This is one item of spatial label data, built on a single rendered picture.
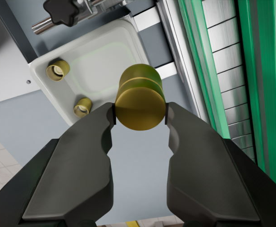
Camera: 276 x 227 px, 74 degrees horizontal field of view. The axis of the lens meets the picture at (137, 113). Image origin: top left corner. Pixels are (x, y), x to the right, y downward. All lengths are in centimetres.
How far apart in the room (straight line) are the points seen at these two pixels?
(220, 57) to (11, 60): 41
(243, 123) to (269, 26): 21
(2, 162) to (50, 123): 162
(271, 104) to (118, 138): 40
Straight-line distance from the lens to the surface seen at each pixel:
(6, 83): 51
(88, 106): 46
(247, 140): 45
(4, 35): 47
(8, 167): 219
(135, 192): 75
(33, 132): 63
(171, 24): 31
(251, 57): 32
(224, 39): 33
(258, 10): 28
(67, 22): 18
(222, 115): 28
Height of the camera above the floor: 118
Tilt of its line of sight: 58 degrees down
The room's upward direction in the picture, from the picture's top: 178 degrees counter-clockwise
